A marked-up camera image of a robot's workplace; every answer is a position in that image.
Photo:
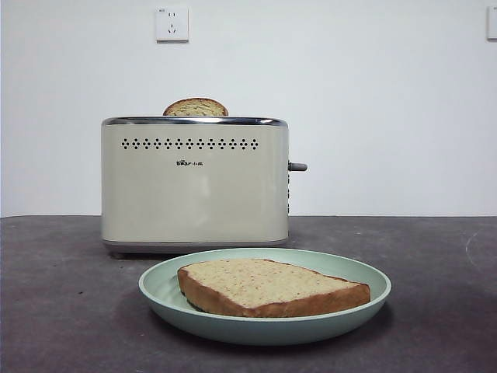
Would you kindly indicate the grey toaster lever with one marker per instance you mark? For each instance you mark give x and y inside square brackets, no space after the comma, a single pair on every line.
[299,167]

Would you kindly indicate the white wall power socket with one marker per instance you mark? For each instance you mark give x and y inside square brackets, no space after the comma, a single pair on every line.
[172,24]

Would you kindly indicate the pale green round plate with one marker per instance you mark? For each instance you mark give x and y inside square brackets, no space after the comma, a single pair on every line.
[264,330]

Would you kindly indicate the white wall switch plate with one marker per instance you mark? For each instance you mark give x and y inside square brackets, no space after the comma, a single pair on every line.
[492,23]

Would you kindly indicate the toasted bread slice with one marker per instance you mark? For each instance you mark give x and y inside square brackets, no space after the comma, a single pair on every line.
[196,108]
[264,287]

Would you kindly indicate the cream and steel toaster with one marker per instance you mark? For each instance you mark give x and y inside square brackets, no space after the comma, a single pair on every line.
[194,194]

